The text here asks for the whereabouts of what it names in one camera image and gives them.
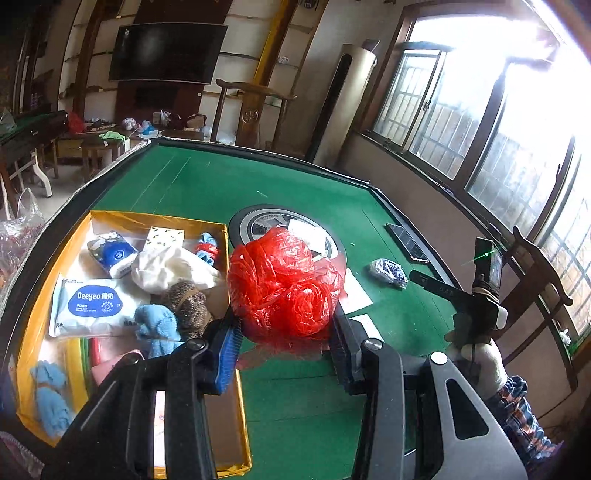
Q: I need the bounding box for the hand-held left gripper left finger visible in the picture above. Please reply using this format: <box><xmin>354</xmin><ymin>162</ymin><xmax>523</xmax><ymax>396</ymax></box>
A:
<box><xmin>41</xmin><ymin>307</ymin><xmax>245</xmax><ymax>480</ymax></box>

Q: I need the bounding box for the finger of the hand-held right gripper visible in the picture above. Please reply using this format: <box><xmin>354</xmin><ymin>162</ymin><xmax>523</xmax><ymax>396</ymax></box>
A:
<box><xmin>409</xmin><ymin>270</ymin><xmax>472</xmax><ymax>308</ymax></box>

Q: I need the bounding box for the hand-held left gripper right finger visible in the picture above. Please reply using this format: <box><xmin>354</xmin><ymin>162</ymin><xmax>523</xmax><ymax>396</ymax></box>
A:
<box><xmin>328</xmin><ymin>307</ymin><xmax>528</xmax><ymax>480</ymax></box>

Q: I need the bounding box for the red plastic bag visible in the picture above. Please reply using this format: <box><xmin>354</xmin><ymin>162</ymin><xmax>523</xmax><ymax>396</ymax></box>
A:
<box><xmin>226</xmin><ymin>226</ymin><xmax>347</xmax><ymax>344</ymax></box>

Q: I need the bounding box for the wet wipes pack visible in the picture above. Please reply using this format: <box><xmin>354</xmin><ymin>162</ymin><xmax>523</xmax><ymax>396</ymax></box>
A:
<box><xmin>48</xmin><ymin>276</ymin><xmax>148</xmax><ymax>340</ymax></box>

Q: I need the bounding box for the yellow cardboard box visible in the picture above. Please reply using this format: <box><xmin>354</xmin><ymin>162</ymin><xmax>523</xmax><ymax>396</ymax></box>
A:
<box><xmin>16</xmin><ymin>210</ymin><xmax>254</xmax><ymax>480</ymax></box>

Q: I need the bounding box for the person's right hand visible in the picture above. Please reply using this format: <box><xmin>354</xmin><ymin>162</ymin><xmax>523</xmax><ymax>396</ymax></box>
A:
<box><xmin>445</xmin><ymin>343</ymin><xmax>509</xmax><ymax>398</ymax></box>

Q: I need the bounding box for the white paper sheet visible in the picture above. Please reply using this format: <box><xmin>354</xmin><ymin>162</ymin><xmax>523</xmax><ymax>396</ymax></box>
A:
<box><xmin>339</xmin><ymin>268</ymin><xmax>374</xmax><ymax>313</ymax></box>
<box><xmin>348</xmin><ymin>314</ymin><xmax>384</xmax><ymax>342</ymax></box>

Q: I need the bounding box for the blue patterned packet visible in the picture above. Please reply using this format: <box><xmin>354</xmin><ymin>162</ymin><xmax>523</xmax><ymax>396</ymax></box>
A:
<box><xmin>368</xmin><ymin>257</ymin><xmax>409</xmax><ymax>291</ymax></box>

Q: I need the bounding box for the black smartphone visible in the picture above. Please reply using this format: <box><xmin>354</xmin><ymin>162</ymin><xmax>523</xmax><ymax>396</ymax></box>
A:
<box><xmin>387</xmin><ymin>223</ymin><xmax>430</xmax><ymax>264</ymax></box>

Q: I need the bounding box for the brown knitted toy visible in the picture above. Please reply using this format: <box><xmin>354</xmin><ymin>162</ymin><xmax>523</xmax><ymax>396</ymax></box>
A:
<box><xmin>159</xmin><ymin>279</ymin><xmax>214</xmax><ymax>340</ymax></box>

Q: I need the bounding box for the dark wooden chair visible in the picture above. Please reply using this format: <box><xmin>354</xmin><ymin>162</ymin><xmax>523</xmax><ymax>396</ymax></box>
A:
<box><xmin>501</xmin><ymin>226</ymin><xmax>580</xmax><ymax>393</ymax></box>

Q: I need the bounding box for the blue towel bear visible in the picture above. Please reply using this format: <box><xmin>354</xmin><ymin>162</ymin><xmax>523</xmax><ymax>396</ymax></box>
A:
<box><xmin>134</xmin><ymin>304</ymin><xmax>184</xmax><ymax>360</ymax></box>

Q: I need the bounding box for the white cloth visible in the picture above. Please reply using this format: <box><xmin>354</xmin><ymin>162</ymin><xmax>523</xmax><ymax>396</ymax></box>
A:
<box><xmin>130</xmin><ymin>244</ymin><xmax>222</xmax><ymax>294</ymax></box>

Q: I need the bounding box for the red and blue cloth bundle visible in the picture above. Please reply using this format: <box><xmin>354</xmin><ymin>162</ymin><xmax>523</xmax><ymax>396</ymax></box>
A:
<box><xmin>194</xmin><ymin>232</ymin><xmax>220</xmax><ymax>267</ymax></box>

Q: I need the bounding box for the pink packet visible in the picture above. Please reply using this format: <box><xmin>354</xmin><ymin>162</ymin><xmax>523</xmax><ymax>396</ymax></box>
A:
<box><xmin>90</xmin><ymin>339</ymin><xmax>144</xmax><ymax>386</ymax></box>

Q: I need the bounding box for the lemon print tissue pack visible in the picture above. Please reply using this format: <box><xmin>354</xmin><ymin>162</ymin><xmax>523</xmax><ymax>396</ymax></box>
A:
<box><xmin>144</xmin><ymin>225</ymin><xmax>185</xmax><ymax>252</ymax></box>

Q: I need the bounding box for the white card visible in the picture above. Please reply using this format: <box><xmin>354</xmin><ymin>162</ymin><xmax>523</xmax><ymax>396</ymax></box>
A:
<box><xmin>287</xmin><ymin>219</ymin><xmax>326</xmax><ymax>254</ymax></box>

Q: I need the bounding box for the round table centre disc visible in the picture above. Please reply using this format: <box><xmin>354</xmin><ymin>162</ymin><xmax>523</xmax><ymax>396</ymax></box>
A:
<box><xmin>228</xmin><ymin>203</ymin><xmax>347</xmax><ymax>268</ymax></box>

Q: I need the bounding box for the blue and white tissue pack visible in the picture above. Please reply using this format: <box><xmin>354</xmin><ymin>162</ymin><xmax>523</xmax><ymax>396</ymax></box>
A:
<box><xmin>87</xmin><ymin>231</ymin><xmax>139</xmax><ymax>280</ymax></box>

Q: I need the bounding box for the barred window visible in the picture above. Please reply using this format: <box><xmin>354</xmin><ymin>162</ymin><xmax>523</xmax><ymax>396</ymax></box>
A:
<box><xmin>355</xmin><ymin>0</ymin><xmax>591</xmax><ymax>352</ymax></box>

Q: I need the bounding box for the blue towel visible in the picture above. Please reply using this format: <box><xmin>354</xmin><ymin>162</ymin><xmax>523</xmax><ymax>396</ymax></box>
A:
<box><xmin>30</xmin><ymin>360</ymin><xmax>77</xmax><ymax>439</ymax></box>

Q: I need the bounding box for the green felt mahjong table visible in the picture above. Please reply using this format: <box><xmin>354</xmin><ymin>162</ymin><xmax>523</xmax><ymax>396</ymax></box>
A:
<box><xmin>0</xmin><ymin>136</ymin><xmax>578</xmax><ymax>480</ymax></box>

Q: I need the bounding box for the tower air conditioner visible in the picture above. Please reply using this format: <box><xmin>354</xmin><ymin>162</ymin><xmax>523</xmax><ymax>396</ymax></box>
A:
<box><xmin>308</xmin><ymin>44</ymin><xmax>377</xmax><ymax>162</ymax></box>

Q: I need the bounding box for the clear plastic bag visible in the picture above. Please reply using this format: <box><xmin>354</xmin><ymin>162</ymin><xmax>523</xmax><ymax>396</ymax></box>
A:
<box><xmin>0</xmin><ymin>188</ymin><xmax>47</xmax><ymax>278</ymax></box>

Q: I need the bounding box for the carved wooden chair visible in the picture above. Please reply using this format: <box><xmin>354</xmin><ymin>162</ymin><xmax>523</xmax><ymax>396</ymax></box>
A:
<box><xmin>210</xmin><ymin>78</ymin><xmax>297</xmax><ymax>151</ymax></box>

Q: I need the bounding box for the small wooden table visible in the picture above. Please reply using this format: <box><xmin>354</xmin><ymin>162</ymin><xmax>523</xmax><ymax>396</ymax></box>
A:
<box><xmin>78</xmin><ymin>134</ymin><xmax>132</xmax><ymax>185</ymax></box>

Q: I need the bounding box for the wooden television cabinet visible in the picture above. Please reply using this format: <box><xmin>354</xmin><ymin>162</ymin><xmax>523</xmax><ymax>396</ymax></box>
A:
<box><xmin>55</xmin><ymin>127</ymin><xmax>206</xmax><ymax>158</ymax></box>

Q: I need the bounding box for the folding mahjong table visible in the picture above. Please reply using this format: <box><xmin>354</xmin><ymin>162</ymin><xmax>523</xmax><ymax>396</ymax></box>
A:
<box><xmin>0</xmin><ymin>110</ymin><xmax>69</xmax><ymax>199</ymax></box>

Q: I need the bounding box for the wall television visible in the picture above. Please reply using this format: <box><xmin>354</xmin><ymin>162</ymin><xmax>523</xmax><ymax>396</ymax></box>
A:
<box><xmin>108</xmin><ymin>22</ymin><xmax>228</xmax><ymax>85</ymax></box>

